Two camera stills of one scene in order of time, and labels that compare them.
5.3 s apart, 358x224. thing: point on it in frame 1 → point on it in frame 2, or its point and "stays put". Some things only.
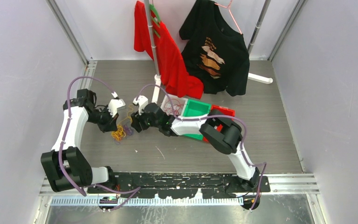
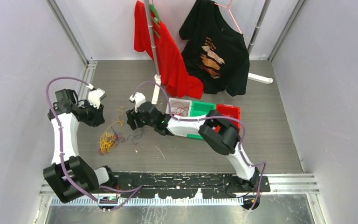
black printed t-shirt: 214,52 stays put
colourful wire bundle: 122,132 → 107,141
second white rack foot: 259,78 stays put
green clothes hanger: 153,7 stays put
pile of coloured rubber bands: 173,105 → 182,111
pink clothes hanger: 228,7 stays put
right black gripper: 136,118 stays put
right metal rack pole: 260,19 stays put
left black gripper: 111,125 → 98,118
